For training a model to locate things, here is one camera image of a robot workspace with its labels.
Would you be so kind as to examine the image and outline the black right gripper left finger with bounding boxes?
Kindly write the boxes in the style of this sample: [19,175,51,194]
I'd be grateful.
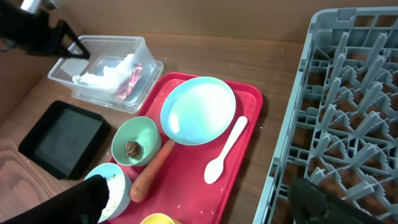
[3,174,109,224]

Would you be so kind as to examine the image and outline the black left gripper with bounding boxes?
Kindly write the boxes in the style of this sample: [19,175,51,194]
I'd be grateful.
[1,0,91,59]

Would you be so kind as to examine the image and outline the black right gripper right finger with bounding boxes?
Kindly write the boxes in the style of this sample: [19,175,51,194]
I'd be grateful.
[288,177,382,224]

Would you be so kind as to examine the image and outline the white rice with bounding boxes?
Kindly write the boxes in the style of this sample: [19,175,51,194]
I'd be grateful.
[100,174,124,220]

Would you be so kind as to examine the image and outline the blue bowl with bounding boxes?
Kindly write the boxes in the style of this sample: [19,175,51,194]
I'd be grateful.
[85,162,132,223]

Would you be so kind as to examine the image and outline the brown food scrap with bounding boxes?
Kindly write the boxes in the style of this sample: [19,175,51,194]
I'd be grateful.
[124,141,141,157]

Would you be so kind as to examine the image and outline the yellow cup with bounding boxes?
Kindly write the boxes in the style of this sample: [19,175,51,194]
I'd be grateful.
[140,213,182,224]

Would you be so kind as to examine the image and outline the black waste tray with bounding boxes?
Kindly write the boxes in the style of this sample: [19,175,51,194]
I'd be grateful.
[18,100,111,180]

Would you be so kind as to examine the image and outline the clear plastic waste bin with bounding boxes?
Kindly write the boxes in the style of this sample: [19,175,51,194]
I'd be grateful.
[48,35,164,114]

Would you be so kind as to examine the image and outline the grey dishwasher rack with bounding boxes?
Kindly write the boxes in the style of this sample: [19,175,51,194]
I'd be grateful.
[254,6,397,223]

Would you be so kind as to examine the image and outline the orange carrot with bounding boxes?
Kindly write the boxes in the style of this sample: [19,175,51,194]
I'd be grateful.
[129,139,175,203]

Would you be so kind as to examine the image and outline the white crumpled tissue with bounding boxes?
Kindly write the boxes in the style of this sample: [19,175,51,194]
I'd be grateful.
[72,54,134,91]

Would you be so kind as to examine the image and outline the green bowl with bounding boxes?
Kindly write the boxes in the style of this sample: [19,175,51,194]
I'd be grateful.
[111,116,162,166]

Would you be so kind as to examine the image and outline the red snack wrapper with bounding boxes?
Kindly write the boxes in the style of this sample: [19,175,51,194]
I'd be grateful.
[116,63,143,100]

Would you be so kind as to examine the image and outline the red serving tray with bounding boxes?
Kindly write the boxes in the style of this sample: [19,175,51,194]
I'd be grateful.
[110,81,263,223]

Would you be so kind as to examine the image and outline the white plastic spoon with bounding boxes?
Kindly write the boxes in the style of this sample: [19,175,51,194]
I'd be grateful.
[204,116,248,184]

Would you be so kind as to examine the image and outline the light blue plate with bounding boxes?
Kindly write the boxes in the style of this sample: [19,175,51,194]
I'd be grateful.
[160,77,236,146]

